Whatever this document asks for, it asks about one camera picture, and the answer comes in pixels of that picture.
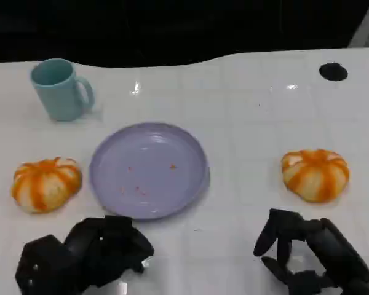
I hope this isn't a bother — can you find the black round table grommet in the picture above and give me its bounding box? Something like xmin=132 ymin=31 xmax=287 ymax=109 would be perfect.
xmin=319 ymin=62 xmax=348 ymax=82

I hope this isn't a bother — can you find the pale green mug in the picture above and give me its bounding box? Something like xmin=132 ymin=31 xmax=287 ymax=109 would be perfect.
xmin=30 ymin=58 xmax=95 ymax=122

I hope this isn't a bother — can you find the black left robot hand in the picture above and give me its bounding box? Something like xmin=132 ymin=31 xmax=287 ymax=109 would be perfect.
xmin=63 ymin=214 xmax=155 ymax=290

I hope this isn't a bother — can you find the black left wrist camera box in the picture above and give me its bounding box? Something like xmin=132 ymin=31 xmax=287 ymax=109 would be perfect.
xmin=14 ymin=234 xmax=81 ymax=295

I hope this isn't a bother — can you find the white slanted post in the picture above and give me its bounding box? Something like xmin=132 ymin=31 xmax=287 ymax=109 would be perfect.
xmin=346 ymin=0 xmax=369 ymax=49

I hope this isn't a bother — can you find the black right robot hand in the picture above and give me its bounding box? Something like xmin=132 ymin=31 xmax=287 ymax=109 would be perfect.
xmin=253 ymin=208 xmax=369 ymax=295

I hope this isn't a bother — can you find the lilac plate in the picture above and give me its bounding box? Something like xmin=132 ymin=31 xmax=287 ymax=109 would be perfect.
xmin=89 ymin=122 xmax=211 ymax=221

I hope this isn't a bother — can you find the orange and white bread roll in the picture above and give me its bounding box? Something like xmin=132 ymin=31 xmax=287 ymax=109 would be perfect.
xmin=11 ymin=157 xmax=83 ymax=214
xmin=281 ymin=149 xmax=351 ymax=203

